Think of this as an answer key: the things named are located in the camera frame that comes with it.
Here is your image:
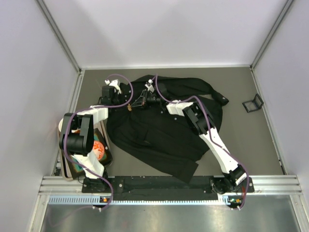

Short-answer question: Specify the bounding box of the orange maple leaf brooch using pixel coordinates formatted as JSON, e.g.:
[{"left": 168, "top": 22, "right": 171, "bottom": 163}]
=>
[{"left": 127, "top": 104, "right": 132, "bottom": 112}]

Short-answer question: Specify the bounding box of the black button shirt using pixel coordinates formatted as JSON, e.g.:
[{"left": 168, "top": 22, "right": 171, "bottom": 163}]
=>
[{"left": 106, "top": 76, "right": 229, "bottom": 183}]

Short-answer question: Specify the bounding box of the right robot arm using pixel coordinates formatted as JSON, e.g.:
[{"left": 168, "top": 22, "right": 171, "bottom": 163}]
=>
[{"left": 128, "top": 90, "right": 250, "bottom": 194}]

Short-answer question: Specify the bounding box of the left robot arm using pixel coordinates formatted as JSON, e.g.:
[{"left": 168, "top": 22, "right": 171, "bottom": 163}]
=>
[{"left": 59, "top": 79, "right": 130, "bottom": 187}]

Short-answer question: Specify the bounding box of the orange white patterned ball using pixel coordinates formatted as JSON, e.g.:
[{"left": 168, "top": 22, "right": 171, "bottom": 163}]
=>
[{"left": 93, "top": 140, "right": 105, "bottom": 160}]

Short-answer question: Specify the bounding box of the white paper cup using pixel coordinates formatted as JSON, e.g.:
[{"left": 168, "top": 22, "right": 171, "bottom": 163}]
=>
[{"left": 58, "top": 119, "right": 63, "bottom": 136}]

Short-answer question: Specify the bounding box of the black box green lining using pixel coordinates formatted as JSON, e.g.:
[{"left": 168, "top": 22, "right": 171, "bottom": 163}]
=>
[{"left": 61, "top": 128, "right": 113, "bottom": 179}]

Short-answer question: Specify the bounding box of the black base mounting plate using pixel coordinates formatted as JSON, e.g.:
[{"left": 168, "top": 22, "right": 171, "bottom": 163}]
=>
[{"left": 81, "top": 175, "right": 254, "bottom": 201}]

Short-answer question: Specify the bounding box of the small black open box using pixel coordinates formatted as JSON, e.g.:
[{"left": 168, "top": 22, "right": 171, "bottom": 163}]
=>
[{"left": 242, "top": 93, "right": 264, "bottom": 113}]

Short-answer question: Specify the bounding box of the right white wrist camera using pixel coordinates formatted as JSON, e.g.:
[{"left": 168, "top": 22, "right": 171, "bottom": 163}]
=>
[{"left": 145, "top": 79, "right": 155, "bottom": 94}]

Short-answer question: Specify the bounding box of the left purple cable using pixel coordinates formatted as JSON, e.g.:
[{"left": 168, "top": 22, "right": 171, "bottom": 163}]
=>
[{"left": 47, "top": 73, "right": 134, "bottom": 228}]

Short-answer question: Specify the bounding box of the white slotted cable duct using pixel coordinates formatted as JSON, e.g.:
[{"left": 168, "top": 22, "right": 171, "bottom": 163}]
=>
[{"left": 48, "top": 195, "right": 241, "bottom": 206}]

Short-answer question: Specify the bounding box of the aluminium frame rail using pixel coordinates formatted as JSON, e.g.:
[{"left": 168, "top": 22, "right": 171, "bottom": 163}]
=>
[{"left": 39, "top": 175, "right": 303, "bottom": 195}]

